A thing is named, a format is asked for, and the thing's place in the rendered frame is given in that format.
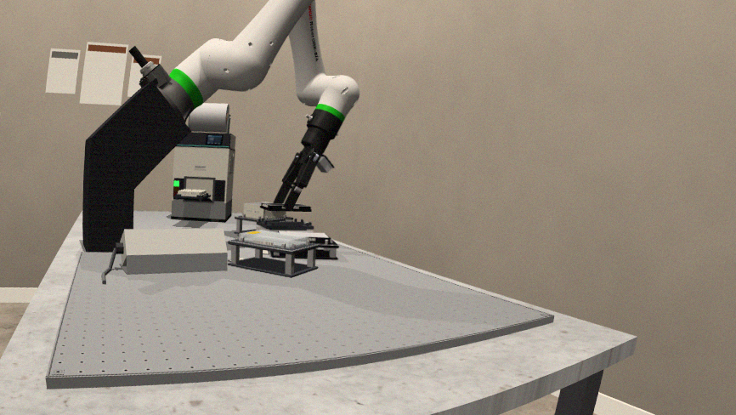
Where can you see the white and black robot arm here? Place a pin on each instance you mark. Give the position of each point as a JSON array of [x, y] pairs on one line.
[[242, 64]]

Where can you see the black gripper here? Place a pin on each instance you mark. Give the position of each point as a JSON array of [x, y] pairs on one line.
[[314, 141]]

